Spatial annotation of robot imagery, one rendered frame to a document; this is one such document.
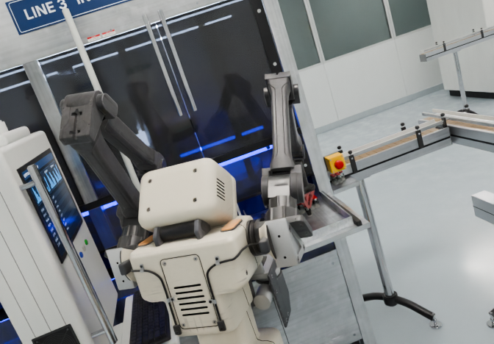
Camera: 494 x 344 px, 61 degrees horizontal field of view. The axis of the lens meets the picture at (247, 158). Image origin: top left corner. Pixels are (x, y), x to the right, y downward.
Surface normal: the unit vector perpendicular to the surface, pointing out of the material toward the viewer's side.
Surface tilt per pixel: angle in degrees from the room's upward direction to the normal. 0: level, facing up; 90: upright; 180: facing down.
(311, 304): 90
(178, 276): 82
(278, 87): 43
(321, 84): 90
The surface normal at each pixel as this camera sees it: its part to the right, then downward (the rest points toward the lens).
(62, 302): 0.22, 0.18
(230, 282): -0.29, 0.19
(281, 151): -0.20, -0.51
